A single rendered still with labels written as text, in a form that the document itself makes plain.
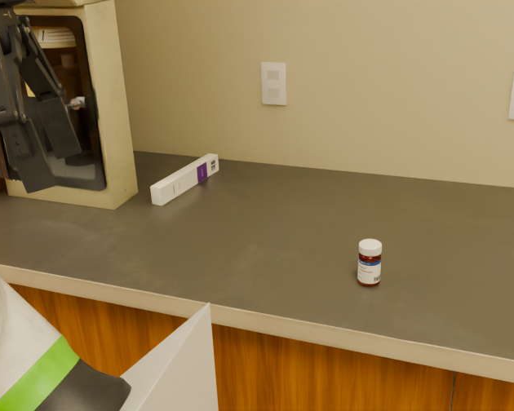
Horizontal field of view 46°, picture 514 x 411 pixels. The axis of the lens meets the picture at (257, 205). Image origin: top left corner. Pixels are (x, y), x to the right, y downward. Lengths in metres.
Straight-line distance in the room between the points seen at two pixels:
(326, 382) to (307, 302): 0.15
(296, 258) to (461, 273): 0.31
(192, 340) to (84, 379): 0.11
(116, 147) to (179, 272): 0.41
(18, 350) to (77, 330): 0.74
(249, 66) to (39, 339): 1.20
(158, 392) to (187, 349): 0.07
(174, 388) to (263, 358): 0.54
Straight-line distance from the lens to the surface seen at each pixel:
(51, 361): 0.63
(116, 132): 1.48
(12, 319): 0.64
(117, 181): 1.50
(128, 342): 1.29
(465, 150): 1.63
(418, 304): 1.10
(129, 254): 1.29
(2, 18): 0.68
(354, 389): 1.14
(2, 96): 0.61
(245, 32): 1.69
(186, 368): 0.65
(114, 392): 0.64
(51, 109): 0.76
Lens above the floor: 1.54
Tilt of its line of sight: 24 degrees down
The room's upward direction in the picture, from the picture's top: 2 degrees counter-clockwise
